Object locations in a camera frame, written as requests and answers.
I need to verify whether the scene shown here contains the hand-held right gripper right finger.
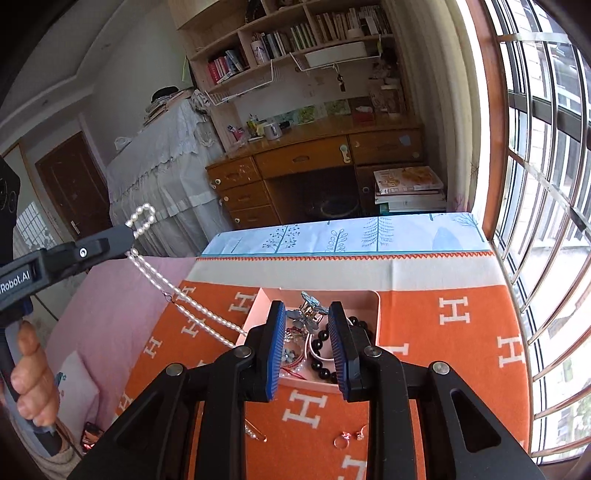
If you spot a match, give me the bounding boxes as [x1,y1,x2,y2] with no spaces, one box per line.
[327,301,548,480]

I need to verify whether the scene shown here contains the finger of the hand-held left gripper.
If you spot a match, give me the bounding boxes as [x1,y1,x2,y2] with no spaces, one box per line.
[44,225,137,289]

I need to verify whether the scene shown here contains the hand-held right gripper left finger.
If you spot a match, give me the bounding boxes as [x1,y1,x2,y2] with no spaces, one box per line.
[69,300,287,480]

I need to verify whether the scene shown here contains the black bead bracelet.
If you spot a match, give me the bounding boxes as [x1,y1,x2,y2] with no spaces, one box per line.
[310,316,370,384]

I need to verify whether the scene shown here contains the red bangle with cord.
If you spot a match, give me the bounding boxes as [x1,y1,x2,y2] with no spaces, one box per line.
[281,327,309,381]

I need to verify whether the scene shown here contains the long pearl necklace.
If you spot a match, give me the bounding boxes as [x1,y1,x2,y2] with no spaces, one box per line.
[126,203,250,349]

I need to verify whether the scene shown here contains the silver rhinestone hair comb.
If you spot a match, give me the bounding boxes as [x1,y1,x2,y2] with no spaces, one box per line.
[285,291,329,333]

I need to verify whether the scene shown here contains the pink storage box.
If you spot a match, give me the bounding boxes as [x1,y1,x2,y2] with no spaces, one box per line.
[235,287,382,393]

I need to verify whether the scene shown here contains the person's left hand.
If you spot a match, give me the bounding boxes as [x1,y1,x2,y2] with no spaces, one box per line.
[10,320,61,428]

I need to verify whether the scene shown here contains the brown wooden door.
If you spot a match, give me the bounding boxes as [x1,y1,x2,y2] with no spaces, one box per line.
[36,131,112,243]

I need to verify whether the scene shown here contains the pink bedsheet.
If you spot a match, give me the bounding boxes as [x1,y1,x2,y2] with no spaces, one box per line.
[44,256,199,439]

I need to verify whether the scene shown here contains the orange patterned blanket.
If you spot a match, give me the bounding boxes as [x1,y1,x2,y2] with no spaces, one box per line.
[113,253,532,480]

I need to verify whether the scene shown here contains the white lace covered furniture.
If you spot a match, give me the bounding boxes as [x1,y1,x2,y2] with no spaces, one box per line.
[106,99,234,257]

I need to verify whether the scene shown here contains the white pillow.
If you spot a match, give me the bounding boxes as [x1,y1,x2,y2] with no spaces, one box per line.
[53,351,101,430]

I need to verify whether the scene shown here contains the light blue tree-print cloth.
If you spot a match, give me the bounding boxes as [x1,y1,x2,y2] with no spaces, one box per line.
[201,212,490,257]

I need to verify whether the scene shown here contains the pile of books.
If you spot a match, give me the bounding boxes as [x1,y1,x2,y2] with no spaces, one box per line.
[143,86,190,125]

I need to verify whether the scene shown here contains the dark round stool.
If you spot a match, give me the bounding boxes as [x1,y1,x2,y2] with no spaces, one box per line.
[318,198,361,219]

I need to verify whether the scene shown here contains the smartphone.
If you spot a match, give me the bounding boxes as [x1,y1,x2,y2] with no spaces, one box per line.
[81,422,105,450]

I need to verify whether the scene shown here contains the stack of magazines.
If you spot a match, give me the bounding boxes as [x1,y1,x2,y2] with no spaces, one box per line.
[373,166,448,214]

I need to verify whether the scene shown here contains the wooden desk with drawers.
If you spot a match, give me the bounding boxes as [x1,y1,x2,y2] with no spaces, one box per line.
[205,113,426,229]

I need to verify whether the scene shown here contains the row of red books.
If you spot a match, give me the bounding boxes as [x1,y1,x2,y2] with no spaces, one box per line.
[207,50,252,85]

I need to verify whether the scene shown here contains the wooden bookshelf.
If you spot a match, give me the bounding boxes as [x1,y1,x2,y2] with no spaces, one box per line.
[166,0,411,153]

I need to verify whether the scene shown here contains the metal window grille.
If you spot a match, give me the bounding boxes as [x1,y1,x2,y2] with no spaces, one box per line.
[466,0,591,462]

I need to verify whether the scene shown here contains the clear jar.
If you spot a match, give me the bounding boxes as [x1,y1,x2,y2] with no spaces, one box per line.
[369,85,402,116]

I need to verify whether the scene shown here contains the beige curtain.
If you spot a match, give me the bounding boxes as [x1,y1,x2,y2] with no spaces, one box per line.
[392,0,490,213]

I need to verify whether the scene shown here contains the row of pale books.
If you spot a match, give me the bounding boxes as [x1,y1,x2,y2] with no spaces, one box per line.
[252,4,393,63]

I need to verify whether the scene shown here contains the white wire basket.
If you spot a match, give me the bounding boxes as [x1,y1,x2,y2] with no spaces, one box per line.
[203,60,278,106]
[290,44,382,73]

